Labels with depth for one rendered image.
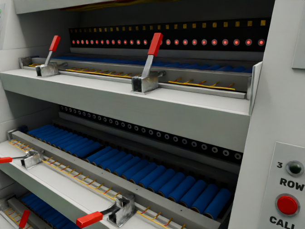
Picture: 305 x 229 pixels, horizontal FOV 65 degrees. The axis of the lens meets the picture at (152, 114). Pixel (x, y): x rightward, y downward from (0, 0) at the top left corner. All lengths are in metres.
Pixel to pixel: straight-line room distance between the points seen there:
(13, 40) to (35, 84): 0.20
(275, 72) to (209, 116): 0.08
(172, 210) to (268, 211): 0.14
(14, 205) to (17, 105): 0.26
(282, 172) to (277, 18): 0.15
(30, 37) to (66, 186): 0.43
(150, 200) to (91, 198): 0.11
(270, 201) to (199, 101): 0.13
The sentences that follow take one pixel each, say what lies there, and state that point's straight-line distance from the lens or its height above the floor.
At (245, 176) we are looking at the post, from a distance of 0.27.
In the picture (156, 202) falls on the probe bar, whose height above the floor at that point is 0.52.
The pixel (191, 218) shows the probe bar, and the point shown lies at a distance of 0.35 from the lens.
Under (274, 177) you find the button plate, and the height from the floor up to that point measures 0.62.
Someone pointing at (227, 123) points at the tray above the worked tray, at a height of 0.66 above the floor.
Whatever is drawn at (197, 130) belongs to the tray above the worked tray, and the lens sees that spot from 0.30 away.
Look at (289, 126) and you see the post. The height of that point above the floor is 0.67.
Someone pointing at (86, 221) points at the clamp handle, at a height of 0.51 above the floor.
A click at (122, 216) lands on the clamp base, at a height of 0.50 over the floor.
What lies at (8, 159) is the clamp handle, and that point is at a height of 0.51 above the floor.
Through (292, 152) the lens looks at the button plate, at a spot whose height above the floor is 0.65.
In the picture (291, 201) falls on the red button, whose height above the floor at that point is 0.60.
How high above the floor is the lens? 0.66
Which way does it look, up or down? 2 degrees down
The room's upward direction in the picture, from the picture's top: 11 degrees clockwise
